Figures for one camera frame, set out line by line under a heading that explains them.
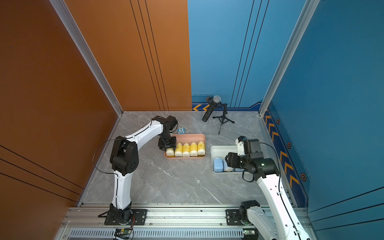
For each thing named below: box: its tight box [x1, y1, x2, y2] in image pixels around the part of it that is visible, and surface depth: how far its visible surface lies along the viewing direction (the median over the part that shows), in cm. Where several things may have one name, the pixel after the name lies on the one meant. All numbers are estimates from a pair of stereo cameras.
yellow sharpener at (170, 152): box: [166, 148, 175, 158], surface depth 91 cm
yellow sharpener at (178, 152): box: [174, 142, 183, 157], surface depth 91 cm
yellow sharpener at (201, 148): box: [197, 141, 206, 156], surface depth 92 cm
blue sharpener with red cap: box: [222, 160, 234, 172], surface depth 85 cm
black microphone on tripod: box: [202, 95, 235, 135], surface depth 98 cm
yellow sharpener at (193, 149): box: [190, 141, 198, 157], surface depth 92 cm
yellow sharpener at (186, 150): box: [182, 142, 191, 157], surface depth 91 cm
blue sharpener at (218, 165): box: [213, 157, 224, 173], surface depth 86 cm
